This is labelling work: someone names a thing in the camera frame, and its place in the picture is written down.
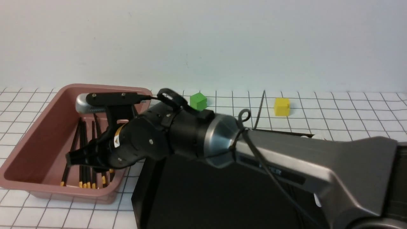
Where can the black chopstick leftmost in bin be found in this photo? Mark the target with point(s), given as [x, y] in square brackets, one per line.
[72, 148]

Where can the black plastic tray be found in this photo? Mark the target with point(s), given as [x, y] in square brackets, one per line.
[178, 193]

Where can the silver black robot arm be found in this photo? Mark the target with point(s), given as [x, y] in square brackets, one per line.
[220, 140]

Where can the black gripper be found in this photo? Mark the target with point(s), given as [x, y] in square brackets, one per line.
[144, 136]

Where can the white spoon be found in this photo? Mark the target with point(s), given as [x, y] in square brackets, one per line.
[314, 137]
[317, 201]

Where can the black chopstick rightmost in bin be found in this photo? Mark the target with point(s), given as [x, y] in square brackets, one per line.
[98, 133]

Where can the green cube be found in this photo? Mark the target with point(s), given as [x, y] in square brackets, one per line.
[198, 101]

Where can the white spoon rear right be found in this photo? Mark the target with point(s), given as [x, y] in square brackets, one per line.
[314, 137]

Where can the yellow cube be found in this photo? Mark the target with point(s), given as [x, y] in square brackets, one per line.
[282, 107]

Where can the brown plastic bin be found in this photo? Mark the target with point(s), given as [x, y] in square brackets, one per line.
[37, 162]

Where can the white spoon front right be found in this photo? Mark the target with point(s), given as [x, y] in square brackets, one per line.
[317, 201]

